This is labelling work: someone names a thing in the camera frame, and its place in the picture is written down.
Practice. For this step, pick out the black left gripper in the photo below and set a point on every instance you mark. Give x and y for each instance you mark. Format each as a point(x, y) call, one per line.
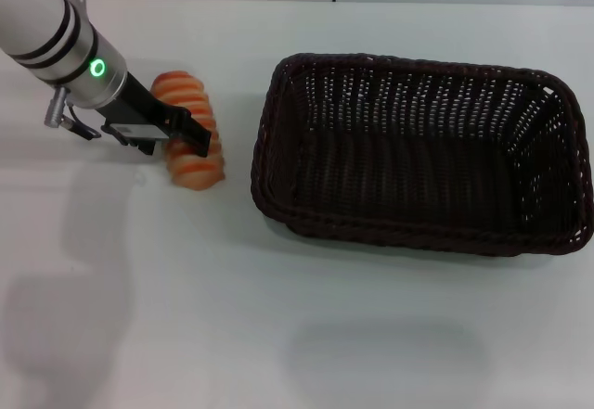
point(139, 110)

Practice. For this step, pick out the orange striped bread roll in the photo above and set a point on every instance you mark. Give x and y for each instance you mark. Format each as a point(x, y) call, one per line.
point(197, 175)

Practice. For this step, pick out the dark brown woven basket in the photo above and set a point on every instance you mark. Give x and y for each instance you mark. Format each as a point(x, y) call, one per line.
point(408, 182)

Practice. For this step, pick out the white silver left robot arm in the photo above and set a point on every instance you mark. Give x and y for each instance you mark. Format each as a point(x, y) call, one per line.
point(51, 24)

